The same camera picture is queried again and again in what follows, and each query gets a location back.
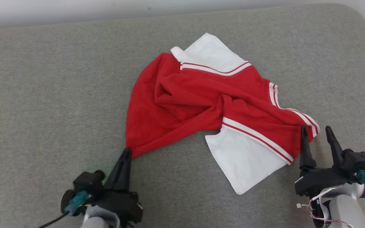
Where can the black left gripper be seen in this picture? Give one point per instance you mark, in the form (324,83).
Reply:
(119,202)

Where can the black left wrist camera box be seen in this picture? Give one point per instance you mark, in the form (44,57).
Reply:
(89,183)

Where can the teal left camera connector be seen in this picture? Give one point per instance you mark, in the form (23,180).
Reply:
(76,201)

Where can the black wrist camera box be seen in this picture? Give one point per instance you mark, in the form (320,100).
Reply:
(89,183)
(358,161)

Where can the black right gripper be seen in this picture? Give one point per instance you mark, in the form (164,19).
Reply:
(318,182)

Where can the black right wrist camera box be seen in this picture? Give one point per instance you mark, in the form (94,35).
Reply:
(358,161)

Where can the red white basketball jersey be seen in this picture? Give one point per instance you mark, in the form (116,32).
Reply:
(176,104)

